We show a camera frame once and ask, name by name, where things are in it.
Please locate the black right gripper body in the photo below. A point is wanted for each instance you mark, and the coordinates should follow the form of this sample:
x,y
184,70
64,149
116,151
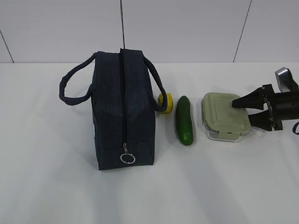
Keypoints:
x,y
281,106

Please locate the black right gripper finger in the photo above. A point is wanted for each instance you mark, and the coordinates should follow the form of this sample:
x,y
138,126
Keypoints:
x,y
254,100
261,120

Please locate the green cucumber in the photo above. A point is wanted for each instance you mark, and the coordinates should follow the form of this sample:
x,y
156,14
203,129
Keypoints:
x,y
183,121

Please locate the glass container with green lid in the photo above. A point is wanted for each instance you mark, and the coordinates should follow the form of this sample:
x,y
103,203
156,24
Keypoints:
x,y
221,121

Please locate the yellow lemon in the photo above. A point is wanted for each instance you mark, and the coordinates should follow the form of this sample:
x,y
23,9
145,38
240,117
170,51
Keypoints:
x,y
169,103

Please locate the navy blue lunch bag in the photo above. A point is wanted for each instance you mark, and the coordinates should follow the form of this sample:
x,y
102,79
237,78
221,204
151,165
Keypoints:
x,y
124,95

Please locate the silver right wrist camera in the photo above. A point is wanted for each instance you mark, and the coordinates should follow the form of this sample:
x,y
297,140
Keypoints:
x,y
285,80

